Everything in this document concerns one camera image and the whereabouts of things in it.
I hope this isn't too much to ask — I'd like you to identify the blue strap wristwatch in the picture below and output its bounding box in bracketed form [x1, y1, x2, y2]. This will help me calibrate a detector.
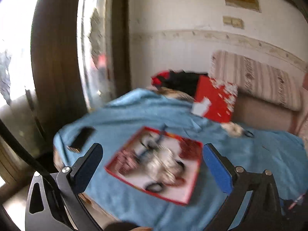
[135, 125, 167, 162]

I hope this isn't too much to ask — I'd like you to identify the black rectangular case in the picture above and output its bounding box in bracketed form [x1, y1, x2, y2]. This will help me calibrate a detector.
[66, 127, 95, 153]

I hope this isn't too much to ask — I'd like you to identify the beige fluffy scrunchie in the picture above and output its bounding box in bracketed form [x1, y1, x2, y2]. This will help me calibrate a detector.
[221, 122, 244, 138]

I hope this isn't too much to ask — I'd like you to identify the light blue towel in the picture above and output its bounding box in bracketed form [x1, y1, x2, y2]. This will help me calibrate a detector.
[53, 89, 307, 230]

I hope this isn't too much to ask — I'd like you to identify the red rimmed white box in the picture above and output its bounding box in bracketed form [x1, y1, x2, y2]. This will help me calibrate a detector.
[104, 126, 203, 205]

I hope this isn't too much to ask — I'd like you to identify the beige bed headboard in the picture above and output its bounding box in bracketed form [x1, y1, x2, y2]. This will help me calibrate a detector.
[232, 93, 301, 134]

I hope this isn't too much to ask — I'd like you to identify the red gift bag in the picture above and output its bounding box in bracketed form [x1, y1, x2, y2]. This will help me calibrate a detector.
[191, 76, 238, 123]

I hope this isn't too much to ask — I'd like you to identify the striped patterned pillow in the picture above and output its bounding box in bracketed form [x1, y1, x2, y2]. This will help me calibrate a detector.
[209, 50, 302, 112]

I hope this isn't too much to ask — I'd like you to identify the black and red garment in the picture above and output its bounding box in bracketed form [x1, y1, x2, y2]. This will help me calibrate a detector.
[151, 70, 208, 97]

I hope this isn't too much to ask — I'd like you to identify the black cable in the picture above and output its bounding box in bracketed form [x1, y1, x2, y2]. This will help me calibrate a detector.
[0, 118, 59, 188]

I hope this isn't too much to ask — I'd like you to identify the brown wooden window frame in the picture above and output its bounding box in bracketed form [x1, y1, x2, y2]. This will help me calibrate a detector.
[30, 0, 131, 137]

